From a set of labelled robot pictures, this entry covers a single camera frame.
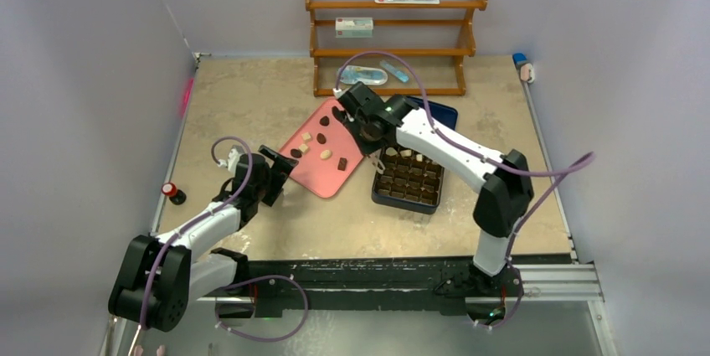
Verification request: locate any dark rectangular chocolate piece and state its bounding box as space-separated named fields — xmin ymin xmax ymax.
xmin=337 ymin=157 xmax=348 ymax=171

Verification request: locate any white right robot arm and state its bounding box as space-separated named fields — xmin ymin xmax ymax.
xmin=333 ymin=83 xmax=534 ymax=295

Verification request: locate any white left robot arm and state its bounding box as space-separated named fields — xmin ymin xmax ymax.
xmin=107 ymin=145 xmax=299 ymax=332

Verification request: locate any white heart chocolate in box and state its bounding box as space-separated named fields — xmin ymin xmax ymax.
xmin=385 ymin=147 xmax=399 ymax=157

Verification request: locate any blue chocolate tin box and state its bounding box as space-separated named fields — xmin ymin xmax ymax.
xmin=371 ymin=145 xmax=445 ymax=215

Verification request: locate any pink plastic tray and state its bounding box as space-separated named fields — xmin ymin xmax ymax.
xmin=279 ymin=98 xmax=363 ymax=199

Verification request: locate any light blue oval package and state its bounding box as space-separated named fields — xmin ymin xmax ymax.
xmin=338 ymin=64 xmax=388 ymax=85

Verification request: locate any light blue small tube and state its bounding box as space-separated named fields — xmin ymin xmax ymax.
xmin=379 ymin=60 xmax=409 ymax=84

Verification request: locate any dark blue tin lid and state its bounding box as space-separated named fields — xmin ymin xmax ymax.
xmin=407 ymin=95 xmax=459 ymax=130

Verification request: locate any white green small box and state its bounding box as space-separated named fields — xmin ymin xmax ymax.
xmin=334 ymin=18 xmax=374 ymax=39

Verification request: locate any red black button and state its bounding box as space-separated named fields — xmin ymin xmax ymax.
xmin=161 ymin=182 xmax=187 ymax=205

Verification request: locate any wooden shelf rack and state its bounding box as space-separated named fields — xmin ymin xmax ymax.
xmin=305 ymin=0 xmax=489 ymax=96

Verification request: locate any blue white corner device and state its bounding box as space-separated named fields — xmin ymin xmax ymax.
xmin=512 ymin=53 xmax=536 ymax=84

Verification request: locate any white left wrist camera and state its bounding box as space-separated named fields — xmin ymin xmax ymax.
xmin=218 ymin=145 xmax=244 ymax=174

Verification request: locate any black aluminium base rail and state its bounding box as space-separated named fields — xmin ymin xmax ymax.
xmin=113 ymin=255 xmax=603 ymax=322

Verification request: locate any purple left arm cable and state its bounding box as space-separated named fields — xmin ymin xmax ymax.
xmin=138 ymin=137 xmax=310 ymax=343

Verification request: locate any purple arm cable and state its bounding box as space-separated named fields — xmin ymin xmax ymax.
xmin=332 ymin=51 xmax=595 ymax=331
xmin=138 ymin=137 xmax=310 ymax=343

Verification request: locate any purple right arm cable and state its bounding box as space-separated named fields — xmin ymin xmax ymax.
xmin=332 ymin=51 xmax=595 ymax=331

